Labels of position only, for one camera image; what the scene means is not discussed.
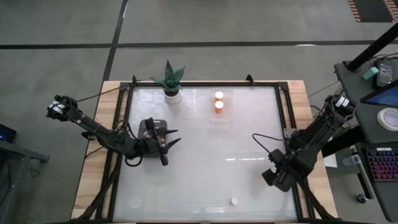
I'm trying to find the teal block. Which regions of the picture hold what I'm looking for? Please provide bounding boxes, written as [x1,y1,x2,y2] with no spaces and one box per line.
[362,66,380,81]

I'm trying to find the black diagonal pole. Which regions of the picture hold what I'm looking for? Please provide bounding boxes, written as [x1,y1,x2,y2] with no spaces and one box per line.
[346,22,398,73]

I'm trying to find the black looped camera cable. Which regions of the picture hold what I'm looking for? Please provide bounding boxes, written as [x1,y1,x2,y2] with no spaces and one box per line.
[123,151,145,167]
[251,133,285,157]

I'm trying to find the white paper sheet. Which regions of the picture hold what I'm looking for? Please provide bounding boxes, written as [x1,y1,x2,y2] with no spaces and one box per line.
[323,154,338,167]

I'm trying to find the beige tape roll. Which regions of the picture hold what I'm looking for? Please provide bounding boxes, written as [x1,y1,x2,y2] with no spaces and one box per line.
[377,107,398,131]

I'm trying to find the dark grey desk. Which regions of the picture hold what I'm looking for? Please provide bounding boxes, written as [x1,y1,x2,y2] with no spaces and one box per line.
[334,51,398,223]

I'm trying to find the clear plastic bin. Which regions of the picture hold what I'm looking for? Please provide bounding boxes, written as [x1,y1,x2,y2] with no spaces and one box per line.
[210,88,234,124]

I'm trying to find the clear water bottle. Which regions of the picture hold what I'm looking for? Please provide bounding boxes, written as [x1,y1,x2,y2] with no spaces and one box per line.
[341,154,361,167]

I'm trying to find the blue-lit black device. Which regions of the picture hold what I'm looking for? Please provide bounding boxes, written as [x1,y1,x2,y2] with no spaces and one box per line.
[0,123,17,144]

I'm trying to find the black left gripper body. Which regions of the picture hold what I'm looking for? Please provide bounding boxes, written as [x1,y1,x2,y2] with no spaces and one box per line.
[134,117,169,167]

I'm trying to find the black taut arm cable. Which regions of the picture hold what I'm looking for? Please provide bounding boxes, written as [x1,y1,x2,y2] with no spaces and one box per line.
[75,86,123,103]

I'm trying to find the dark grey bin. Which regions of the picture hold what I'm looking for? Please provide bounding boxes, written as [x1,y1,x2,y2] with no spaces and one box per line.
[137,119,169,159]

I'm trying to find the dark mat orange stripes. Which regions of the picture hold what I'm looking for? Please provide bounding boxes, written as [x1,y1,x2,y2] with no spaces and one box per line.
[347,0,398,23]

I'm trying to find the black metal table frame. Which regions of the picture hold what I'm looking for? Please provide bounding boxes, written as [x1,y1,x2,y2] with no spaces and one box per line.
[71,74,338,223]

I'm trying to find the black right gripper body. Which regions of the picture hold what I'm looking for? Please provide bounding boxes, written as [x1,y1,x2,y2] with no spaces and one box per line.
[269,148,297,192]

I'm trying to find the grey side desk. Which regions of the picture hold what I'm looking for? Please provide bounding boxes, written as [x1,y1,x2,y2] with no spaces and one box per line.
[0,123,50,224]

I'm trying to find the monitor with blue screen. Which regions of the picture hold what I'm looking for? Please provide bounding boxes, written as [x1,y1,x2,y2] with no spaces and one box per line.
[359,79,398,108]

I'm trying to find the snake plant in white pot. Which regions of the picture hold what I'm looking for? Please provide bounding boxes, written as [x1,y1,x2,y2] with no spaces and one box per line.
[149,60,187,105]

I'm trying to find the black electronic device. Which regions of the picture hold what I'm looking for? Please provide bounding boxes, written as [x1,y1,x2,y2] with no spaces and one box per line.
[373,58,397,90]

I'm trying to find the black backlit keyboard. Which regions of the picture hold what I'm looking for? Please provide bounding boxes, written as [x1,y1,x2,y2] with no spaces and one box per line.
[366,147,398,183]

